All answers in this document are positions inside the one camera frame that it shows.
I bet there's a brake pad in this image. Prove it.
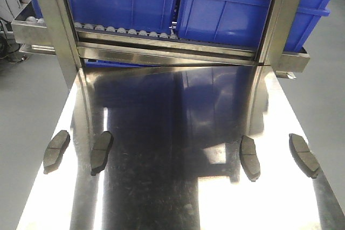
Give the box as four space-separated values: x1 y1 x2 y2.
43 130 70 175
239 135 261 182
289 134 321 179
90 131 114 176

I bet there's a lower blue bin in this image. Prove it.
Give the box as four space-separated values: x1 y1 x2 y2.
84 60 152 68

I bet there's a right blue plastic bin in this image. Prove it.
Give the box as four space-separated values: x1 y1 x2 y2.
176 0 330 52

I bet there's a blue plastic bin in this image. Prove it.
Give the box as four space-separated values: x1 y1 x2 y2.
24 0 181 34
176 0 330 52

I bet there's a left blue plastic bin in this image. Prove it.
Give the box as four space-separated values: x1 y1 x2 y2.
24 0 181 34

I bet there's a steel roller rack frame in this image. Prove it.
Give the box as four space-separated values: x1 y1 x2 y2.
11 0 310 81

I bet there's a white cabinet with cables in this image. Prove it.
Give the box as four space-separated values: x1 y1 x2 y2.
1 0 31 64

